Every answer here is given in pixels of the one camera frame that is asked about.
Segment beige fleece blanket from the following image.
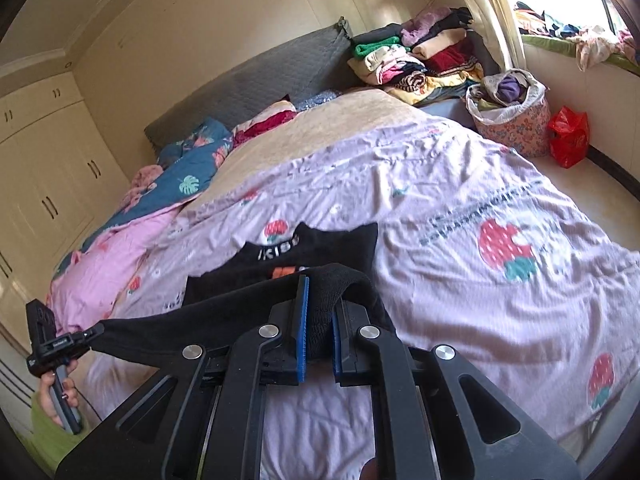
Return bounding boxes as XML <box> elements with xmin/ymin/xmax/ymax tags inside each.
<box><xmin>181</xmin><ymin>89</ymin><xmax>426</xmax><ymax>217</ymax></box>

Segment cream curtain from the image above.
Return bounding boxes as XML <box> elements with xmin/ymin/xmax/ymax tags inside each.
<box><xmin>464</xmin><ymin>0</ymin><xmax>527</xmax><ymax>70</ymax></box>

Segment pink blanket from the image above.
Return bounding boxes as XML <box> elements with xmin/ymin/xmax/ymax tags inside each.
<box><xmin>46</xmin><ymin>206</ymin><xmax>180</xmax><ymax>335</ymax></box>

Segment pile of folded clothes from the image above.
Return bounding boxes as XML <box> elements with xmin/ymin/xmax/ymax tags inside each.
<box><xmin>348</xmin><ymin>6</ymin><xmax>500</xmax><ymax>106</ymax></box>

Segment grey padded headboard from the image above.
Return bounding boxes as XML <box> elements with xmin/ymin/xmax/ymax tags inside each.
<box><xmin>144</xmin><ymin>18</ymin><xmax>359</xmax><ymax>152</ymax></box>

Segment person's left hand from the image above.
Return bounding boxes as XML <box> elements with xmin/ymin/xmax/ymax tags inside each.
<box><xmin>39</xmin><ymin>360</ymin><xmax>79</xmax><ymax>428</ymax></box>

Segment black garment with orange trim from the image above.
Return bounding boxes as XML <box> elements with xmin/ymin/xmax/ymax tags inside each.
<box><xmin>91</xmin><ymin>223</ymin><xmax>395</xmax><ymax>366</ymax></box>

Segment cream built-in wardrobe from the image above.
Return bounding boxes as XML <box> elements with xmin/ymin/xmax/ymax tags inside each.
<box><xmin>0</xmin><ymin>73</ymin><xmax>128</xmax><ymax>350</ymax></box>

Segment floral fabric laundry basket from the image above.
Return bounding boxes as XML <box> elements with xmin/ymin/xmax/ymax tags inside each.
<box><xmin>464</xmin><ymin>68</ymin><xmax>551</xmax><ymax>158</ymax></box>

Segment red and cream pillow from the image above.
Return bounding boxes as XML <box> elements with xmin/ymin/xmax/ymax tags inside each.
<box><xmin>232</xmin><ymin>100</ymin><xmax>298</xmax><ymax>148</ymax></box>

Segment lilac strawberry print duvet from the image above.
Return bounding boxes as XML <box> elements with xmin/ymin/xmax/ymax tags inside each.
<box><xmin>114</xmin><ymin>116</ymin><xmax>639</xmax><ymax>457</ymax></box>

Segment blue floral quilt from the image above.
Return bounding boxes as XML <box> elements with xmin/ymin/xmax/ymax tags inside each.
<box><xmin>55</xmin><ymin>117</ymin><xmax>232</xmax><ymax>275</ymax></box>

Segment red plastic bag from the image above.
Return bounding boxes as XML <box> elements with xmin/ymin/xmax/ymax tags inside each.
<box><xmin>547</xmin><ymin>106</ymin><xmax>590</xmax><ymax>169</ymax></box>

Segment clothes on window sill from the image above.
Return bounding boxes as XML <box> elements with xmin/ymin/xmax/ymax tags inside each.
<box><xmin>513</xmin><ymin>1</ymin><xmax>639</xmax><ymax>75</ymax></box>

